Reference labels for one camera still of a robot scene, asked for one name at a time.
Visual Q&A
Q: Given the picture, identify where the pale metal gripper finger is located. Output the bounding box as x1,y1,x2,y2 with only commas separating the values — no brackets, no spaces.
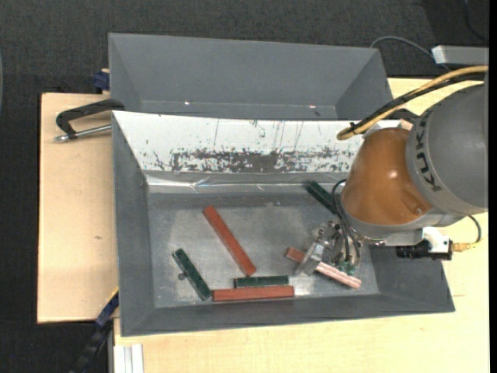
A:
304,243,327,277
294,241,318,275

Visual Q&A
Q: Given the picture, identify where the black cylinder on white bracket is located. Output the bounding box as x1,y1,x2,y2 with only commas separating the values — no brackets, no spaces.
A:
394,225,454,262

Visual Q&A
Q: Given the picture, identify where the pale wood flat board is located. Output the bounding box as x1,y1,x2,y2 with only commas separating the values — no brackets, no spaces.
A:
36,91,120,325

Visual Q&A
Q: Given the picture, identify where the dark green flat block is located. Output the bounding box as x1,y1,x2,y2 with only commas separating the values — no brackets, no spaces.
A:
233,274,290,289
304,180,341,216
172,248,212,302

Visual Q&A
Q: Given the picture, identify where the grey metal bin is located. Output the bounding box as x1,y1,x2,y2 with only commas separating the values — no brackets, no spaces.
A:
107,32,456,337

